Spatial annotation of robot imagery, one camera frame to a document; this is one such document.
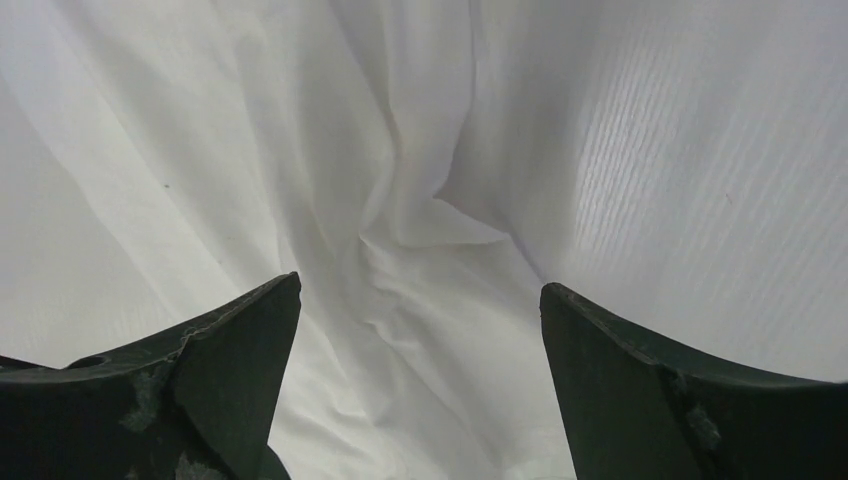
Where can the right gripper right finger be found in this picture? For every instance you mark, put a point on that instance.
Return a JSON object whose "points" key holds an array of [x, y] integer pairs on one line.
{"points": [[639, 405]]}

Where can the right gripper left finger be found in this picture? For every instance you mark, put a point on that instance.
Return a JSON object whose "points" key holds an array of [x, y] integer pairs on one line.
{"points": [[194, 401]]}

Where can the white t shirt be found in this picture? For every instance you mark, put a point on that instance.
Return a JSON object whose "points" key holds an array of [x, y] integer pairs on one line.
{"points": [[159, 158]]}

